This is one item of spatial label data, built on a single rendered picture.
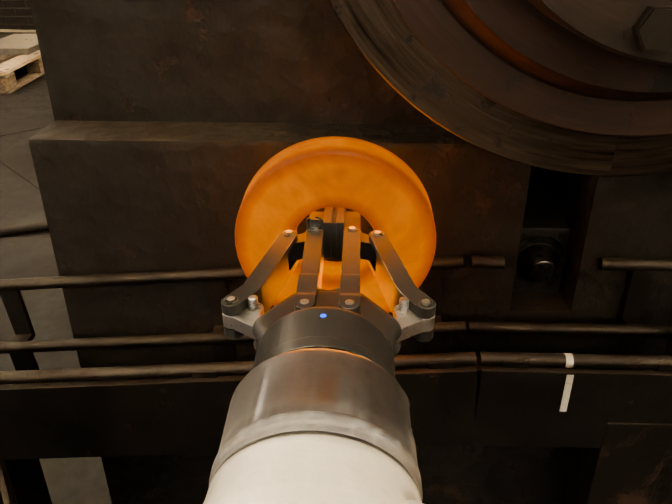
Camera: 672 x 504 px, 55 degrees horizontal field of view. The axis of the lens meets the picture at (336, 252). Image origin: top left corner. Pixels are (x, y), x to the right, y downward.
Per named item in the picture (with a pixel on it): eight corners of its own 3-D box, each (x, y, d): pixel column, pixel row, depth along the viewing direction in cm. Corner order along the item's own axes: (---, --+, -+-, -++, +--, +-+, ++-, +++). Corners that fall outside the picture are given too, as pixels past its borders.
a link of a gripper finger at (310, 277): (319, 362, 38) (295, 362, 38) (324, 262, 48) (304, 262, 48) (318, 308, 36) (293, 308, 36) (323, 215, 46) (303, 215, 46)
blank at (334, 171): (224, 140, 49) (216, 157, 46) (432, 126, 47) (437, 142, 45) (255, 309, 56) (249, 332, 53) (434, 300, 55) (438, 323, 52)
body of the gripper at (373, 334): (242, 459, 34) (264, 347, 42) (403, 463, 34) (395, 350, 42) (229, 348, 30) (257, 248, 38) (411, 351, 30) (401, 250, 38)
